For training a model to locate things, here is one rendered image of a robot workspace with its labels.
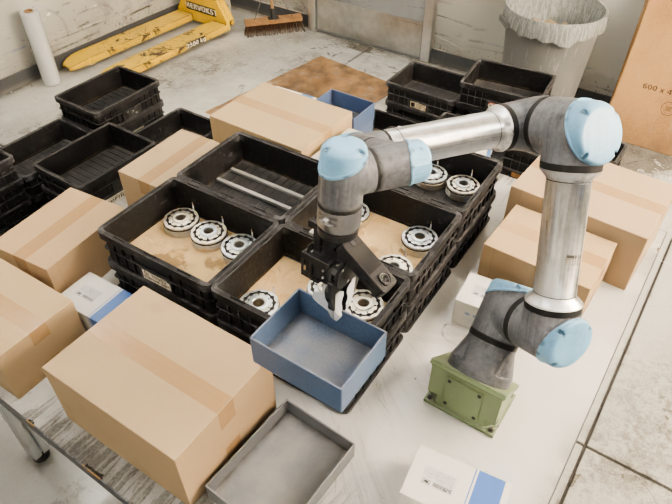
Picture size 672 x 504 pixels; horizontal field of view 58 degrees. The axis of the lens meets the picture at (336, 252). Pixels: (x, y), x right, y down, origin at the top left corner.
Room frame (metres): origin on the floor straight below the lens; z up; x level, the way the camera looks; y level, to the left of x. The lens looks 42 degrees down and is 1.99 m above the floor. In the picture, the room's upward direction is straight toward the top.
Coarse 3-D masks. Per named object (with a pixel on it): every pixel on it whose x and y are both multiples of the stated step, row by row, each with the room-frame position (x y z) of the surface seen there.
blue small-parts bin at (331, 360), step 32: (288, 320) 0.79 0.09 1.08; (320, 320) 0.80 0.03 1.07; (352, 320) 0.76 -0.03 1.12; (256, 352) 0.70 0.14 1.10; (288, 352) 0.73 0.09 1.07; (320, 352) 0.72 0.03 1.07; (352, 352) 0.72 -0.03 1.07; (384, 352) 0.72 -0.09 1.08; (320, 384) 0.62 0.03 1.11; (352, 384) 0.62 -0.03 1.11
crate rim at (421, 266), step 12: (396, 192) 1.41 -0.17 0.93; (432, 204) 1.36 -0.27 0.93; (288, 216) 1.30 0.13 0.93; (456, 216) 1.30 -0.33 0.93; (300, 228) 1.25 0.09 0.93; (456, 228) 1.28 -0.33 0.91; (444, 240) 1.21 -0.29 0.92; (432, 252) 1.15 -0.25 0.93; (384, 264) 1.11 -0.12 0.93; (420, 264) 1.11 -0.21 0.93; (408, 276) 1.07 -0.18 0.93
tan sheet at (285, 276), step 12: (276, 264) 1.22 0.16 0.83; (288, 264) 1.22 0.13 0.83; (300, 264) 1.22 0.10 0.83; (264, 276) 1.17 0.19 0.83; (276, 276) 1.17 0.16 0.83; (288, 276) 1.17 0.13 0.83; (300, 276) 1.17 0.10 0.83; (252, 288) 1.12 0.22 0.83; (264, 288) 1.12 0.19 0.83; (276, 288) 1.12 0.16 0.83; (288, 288) 1.12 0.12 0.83
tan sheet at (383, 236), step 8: (376, 216) 1.42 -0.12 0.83; (368, 224) 1.39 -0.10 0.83; (376, 224) 1.39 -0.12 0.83; (384, 224) 1.39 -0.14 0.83; (392, 224) 1.39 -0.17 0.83; (400, 224) 1.39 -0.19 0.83; (360, 232) 1.35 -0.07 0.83; (368, 232) 1.35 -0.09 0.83; (376, 232) 1.35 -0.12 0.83; (384, 232) 1.35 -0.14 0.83; (392, 232) 1.35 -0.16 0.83; (400, 232) 1.35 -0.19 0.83; (368, 240) 1.32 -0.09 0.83; (376, 240) 1.32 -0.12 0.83; (384, 240) 1.32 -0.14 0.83; (392, 240) 1.32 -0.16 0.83; (400, 240) 1.32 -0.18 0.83; (376, 248) 1.28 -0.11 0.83; (384, 248) 1.28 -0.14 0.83; (392, 248) 1.28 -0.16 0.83; (400, 248) 1.28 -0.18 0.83; (408, 256) 1.25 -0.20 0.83; (416, 264) 1.22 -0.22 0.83
